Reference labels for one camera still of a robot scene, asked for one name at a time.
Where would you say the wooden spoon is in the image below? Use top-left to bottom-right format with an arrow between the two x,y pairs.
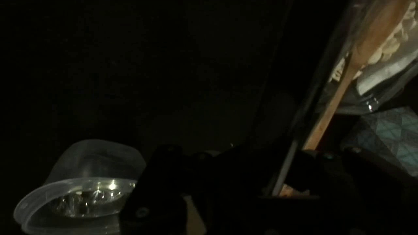
278,0 -> 411,198

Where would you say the round clear plastic container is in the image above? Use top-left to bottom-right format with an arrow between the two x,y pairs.
11,138 -> 147,235

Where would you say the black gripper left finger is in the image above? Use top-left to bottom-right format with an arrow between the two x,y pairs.
122,143 -> 188,235

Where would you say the clear plastic box with oats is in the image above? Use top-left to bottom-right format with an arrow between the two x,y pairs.
316,0 -> 418,117

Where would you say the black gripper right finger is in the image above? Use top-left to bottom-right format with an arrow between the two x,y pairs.
340,146 -> 418,235

